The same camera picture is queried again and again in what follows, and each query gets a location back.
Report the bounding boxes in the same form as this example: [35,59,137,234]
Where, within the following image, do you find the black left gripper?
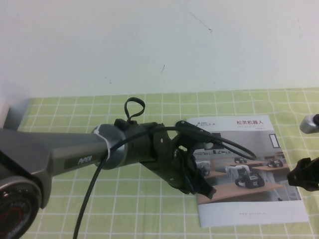
[149,146,215,200]

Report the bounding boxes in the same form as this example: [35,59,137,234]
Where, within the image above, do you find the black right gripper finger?
[288,157,319,181]
[289,175,319,192]

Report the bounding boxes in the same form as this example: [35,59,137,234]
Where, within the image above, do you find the AgileX robot brochure book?
[186,115,310,228]

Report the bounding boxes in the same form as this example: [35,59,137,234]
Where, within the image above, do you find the green white checked tablecloth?
[0,87,319,239]

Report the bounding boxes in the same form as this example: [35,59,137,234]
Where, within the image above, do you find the white zip tie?
[92,125,113,164]

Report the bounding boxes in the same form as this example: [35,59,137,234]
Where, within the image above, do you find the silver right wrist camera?
[300,114,319,134]

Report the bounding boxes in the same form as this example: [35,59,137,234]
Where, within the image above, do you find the black left camera bracket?
[174,120,213,156]

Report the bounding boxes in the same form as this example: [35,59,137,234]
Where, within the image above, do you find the black looped strap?
[124,97,146,122]

